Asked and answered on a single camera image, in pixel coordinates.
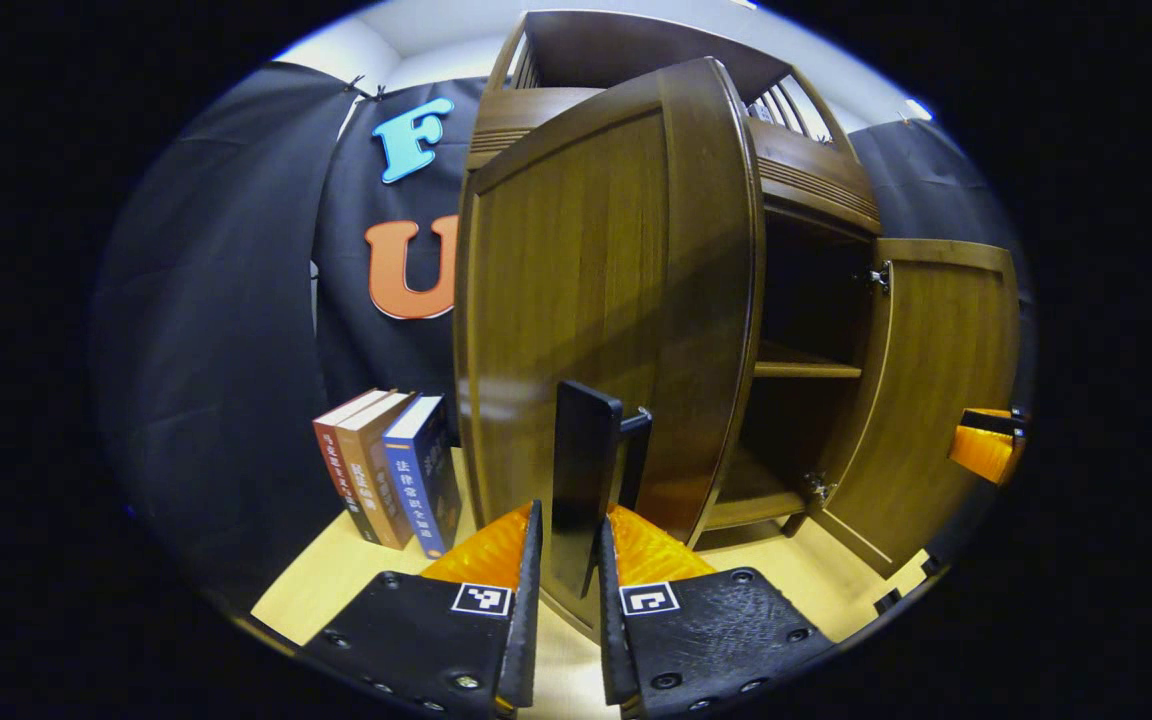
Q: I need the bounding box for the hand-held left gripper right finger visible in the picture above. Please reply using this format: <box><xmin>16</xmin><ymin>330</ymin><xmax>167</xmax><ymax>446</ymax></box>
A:
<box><xmin>596</xmin><ymin>503</ymin><xmax>837</xmax><ymax>719</ymax></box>

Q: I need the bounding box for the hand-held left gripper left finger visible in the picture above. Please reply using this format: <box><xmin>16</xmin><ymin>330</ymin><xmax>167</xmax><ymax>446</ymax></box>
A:
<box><xmin>301</xmin><ymin>500</ymin><xmax>545</xmax><ymax>719</ymax></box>

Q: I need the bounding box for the wooden shoe cabinet door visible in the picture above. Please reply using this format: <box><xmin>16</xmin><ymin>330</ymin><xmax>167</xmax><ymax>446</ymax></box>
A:
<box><xmin>816</xmin><ymin>238</ymin><xmax>1022</xmax><ymax>579</ymax></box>
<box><xmin>453</xmin><ymin>57</ymin><xmax>767</xmax><ymax>641</ymax></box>

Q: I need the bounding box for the black door handle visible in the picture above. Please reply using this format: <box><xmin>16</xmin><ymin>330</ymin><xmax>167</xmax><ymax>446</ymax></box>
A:
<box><xmin>548</xmin><ymin>380</ymin><xmax>653</xmax><ymax>601</ymax></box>

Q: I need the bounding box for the wooden double-door shoe cabinet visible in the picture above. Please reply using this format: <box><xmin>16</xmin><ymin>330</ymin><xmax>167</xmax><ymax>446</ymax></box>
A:
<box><xmin>453</xmin><ymin>10</ymin><xmax>1022</xmax><ymax>641</ymax></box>

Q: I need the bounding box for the wooden inner cabinet shelf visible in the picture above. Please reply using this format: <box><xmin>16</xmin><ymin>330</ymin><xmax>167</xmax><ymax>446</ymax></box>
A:
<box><xmin>754</xmin><ymin>340</ymin><xmax>865</xmax><ymax>379</ymax></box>

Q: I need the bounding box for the blue spine book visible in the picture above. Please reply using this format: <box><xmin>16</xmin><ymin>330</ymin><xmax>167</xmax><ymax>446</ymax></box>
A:
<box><xmin>382</xmin><ymin>395</ymin><xmax>463</xmax><ymax>559</ymax></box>

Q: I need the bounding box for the tan spine book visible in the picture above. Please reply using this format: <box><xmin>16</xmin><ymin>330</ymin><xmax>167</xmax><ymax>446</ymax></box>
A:
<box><xmin>335</xmin><ymin>392</ymin><xmax>417</xmax><ymax>551</ymax></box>

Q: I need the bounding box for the red spine book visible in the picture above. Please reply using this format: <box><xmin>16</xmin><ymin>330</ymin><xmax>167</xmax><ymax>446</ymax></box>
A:
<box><xmin>313</xmin><ymin>388</ymin><xmax>387</xmax><ymax>546</ymax></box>

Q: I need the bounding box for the black backdrop cloth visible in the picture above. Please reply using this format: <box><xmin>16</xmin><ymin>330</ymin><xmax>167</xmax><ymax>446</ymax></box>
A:
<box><xmin>91</xmin><ymin>62</ymin><xmax>1037</xmax><ymax>601</ymax></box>

